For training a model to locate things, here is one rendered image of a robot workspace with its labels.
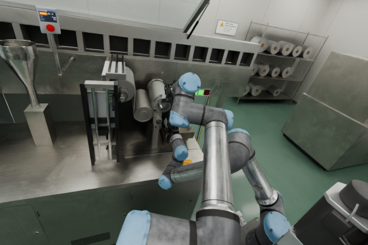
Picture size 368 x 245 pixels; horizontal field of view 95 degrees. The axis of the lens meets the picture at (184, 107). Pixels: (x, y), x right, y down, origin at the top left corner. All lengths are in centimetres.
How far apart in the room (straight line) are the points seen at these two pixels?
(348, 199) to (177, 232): 34
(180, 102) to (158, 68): 80
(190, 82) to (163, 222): 40
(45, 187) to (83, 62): 76
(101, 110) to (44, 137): 49
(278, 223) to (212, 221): 65
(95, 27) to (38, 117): 63
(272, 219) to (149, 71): 116
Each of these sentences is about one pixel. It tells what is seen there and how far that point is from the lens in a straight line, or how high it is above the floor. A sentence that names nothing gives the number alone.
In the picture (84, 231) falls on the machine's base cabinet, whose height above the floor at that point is 41.
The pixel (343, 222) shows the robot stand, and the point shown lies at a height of 152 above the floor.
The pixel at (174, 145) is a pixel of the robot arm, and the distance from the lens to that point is 99.
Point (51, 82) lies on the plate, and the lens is 145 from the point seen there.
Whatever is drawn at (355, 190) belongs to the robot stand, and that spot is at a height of 157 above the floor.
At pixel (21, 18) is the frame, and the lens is 138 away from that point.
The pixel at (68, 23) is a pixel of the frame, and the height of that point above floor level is 161.
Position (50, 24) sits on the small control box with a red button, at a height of 165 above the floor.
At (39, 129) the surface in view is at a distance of 134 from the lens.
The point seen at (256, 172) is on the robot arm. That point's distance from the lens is 95.
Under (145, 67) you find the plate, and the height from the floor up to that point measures 138.
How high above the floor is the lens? 181
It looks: 30 degrees down
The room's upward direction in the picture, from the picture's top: 12 degrees clockwise
